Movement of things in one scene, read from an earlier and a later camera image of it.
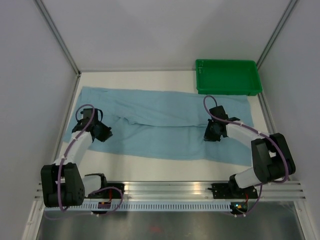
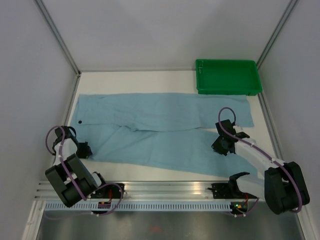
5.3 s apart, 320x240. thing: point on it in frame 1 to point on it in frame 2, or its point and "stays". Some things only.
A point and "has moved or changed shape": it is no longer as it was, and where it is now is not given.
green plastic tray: x=227 y=77 stays
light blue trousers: x=165 y=126 has moved or changed shape
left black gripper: x=107 y=133 to x=87 y=151
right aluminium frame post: x=290 y=8 stays
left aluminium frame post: x=58 y=36 stays
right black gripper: x=207 y=136 to x=216 y=147
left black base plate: x=110 y=193 stays
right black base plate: x=232 y=191 stays
